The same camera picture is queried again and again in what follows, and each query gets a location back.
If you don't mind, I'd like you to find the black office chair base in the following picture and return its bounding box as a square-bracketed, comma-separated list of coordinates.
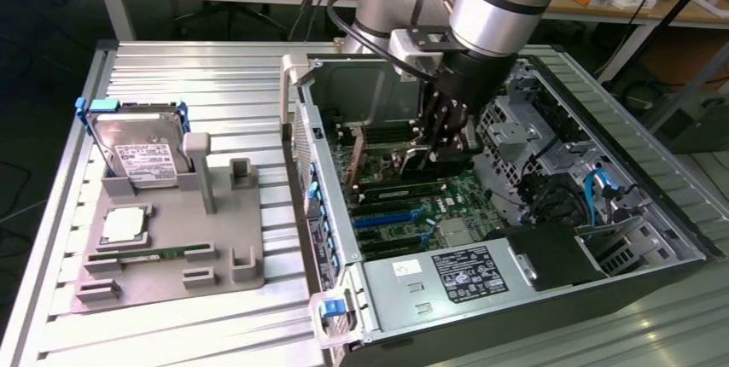
[172, 0, 290, 40]

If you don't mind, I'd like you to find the black RAM stick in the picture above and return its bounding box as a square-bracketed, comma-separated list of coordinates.
[359, 180, 445, 202]

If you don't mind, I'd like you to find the wooden desk with clutter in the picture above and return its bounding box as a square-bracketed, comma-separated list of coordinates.
[534, 0, 729, 83]

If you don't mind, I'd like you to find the black plastic shroud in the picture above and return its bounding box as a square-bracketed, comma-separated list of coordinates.
[490, 223, 609, 292]

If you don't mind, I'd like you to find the hard disk with blue bracket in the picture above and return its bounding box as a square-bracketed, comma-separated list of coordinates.
[72, 96, 193, 191]

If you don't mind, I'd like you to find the blue wire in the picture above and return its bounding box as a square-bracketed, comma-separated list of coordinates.
[582, 167, 609, 228]

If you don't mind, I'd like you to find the grey parts rack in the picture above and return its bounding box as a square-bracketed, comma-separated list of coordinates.
[67, 131, 267, 317]

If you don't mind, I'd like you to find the thick arm cable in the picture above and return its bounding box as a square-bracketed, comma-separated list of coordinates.
[326, 0, 441, 83]

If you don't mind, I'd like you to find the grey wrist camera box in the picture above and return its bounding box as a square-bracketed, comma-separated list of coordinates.
[389, 26, 461, 81]

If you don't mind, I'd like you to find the black graphics card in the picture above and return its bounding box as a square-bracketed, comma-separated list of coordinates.
[343, 125, 477, 185]

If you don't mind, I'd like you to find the green RAM stick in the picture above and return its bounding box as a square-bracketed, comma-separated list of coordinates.
[88, 244, 210, 264]

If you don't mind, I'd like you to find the blue expansion slot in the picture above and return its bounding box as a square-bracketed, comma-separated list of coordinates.
[351, 208, 415, 228]

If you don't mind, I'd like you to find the silver chipset heatsink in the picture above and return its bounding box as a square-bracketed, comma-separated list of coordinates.
[437, 218, 476, 245]

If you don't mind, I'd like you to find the metal disk bay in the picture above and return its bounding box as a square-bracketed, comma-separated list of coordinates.
[473, 93, 552, 153]

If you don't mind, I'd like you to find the silver CPU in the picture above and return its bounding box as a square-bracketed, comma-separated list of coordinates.
[99, 208, 151, 246]

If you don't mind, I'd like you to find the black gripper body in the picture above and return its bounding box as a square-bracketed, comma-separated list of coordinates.
[417, 48, 520, 130]

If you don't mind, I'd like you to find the black tripod pole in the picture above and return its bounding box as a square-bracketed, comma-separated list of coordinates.
[594, 0, 715, 83]

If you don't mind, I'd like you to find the open black PC case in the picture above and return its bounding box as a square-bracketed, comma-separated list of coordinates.
[281, 53, 723, 367]

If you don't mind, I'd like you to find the black floor box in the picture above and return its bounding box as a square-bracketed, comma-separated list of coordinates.
[648, 96, 729, 155]

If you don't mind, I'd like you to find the black expansion slot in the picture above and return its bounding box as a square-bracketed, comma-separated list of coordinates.
[361, 233, 430, 258]

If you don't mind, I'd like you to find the green motherboard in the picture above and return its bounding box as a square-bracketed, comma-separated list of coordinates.
[327, 121, 509, 262]

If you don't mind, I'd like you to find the grey power supply unit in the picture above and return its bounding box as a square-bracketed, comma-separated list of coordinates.
[361, 240, 541, 330]

